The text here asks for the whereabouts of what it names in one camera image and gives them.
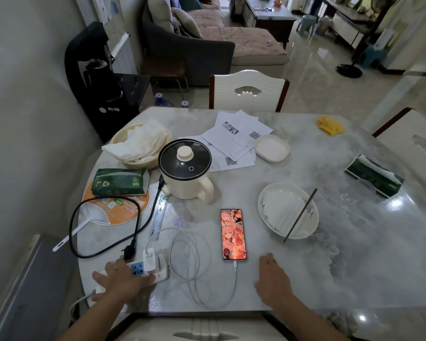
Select dark coffee table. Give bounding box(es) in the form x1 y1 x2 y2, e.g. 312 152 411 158
242 0 298 50

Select white charging cable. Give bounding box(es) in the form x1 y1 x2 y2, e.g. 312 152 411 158
144 227 239 311

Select black chopsticks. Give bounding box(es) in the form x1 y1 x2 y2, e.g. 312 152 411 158
283 188 319 243

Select person's left hand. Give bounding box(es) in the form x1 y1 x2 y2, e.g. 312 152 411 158
92 259 157 305

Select blue plastic stool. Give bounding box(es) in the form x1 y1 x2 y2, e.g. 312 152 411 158
359 44 389 70

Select white dining chair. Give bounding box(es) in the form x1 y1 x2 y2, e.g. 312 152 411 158
209 69 290 113
372 107 426 201

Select glass pot lid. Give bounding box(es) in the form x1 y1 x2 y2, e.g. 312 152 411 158
159 139 212 181

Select cream electric cooking pot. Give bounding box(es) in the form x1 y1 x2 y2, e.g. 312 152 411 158
158 138 216 204

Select large blue water bottle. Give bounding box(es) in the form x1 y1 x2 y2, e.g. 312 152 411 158
154 93 175 108

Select white media cabinet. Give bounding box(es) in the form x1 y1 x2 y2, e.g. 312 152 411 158
318 0 377 50

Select beige sofa cushion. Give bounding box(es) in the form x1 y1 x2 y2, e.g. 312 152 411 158
171 7 203 40
147 0 175 34

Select white phone charger plug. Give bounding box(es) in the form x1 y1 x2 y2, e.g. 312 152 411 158
143 248 157 272

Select black floor fan stand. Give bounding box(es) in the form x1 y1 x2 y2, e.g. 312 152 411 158
336 0 402 79

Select white curtain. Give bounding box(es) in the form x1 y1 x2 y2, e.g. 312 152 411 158
376 0 426 72

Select black power cord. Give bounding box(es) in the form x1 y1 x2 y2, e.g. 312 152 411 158
68 174 166 262

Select person's right forearm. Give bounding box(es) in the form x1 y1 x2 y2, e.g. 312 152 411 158
270 294 349 341

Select smartphone with orange wallpaper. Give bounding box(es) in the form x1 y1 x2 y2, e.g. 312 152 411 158
220 209 248 262

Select crumpled white cloth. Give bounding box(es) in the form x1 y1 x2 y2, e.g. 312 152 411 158
102 119 170 164

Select pink sofa blanket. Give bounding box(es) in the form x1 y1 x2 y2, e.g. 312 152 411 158
186 9 288 57

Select printed paper sheet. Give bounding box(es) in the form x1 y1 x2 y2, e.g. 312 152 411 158
179 135 257 173
200 121 257 162
215 110 274 150

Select grey sofa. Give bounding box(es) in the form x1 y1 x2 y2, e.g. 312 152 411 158
141 0 290 87

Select yellow cloth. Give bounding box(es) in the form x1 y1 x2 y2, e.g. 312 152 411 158
317 116 346 136

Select grey plastic stool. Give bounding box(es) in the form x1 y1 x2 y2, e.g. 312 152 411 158
315 16 334 37
296 14 318 38

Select woven beige basket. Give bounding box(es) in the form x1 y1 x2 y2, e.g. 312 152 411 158
109 123 173 171

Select opened green tissue pack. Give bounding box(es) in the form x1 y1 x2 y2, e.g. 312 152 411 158
344 154 405 199

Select person's left forearm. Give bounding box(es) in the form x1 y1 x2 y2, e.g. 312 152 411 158
57 293 137 341

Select white floral plate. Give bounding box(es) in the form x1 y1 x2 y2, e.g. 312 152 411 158
258 182 320 241

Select orange round hand fan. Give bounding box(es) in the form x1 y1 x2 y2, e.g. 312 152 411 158
53 181 152 253

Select black water dispenser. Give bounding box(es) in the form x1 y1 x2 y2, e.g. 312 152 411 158
64 21 152 144

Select white power strip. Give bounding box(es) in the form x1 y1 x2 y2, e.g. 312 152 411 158
95 254 169 295

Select person's right hand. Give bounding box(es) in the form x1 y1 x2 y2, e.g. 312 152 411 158
254 253 296 310

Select small white square dish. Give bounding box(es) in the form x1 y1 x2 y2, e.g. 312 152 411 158
254 134 291 164

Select brown wooden stool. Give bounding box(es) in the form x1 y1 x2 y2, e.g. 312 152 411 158
141 55 190 102

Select flat green tissue pack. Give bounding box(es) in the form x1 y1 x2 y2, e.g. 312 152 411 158
91 168 151 197

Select clear plastic ruler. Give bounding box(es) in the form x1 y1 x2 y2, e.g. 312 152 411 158
148 195 169 242

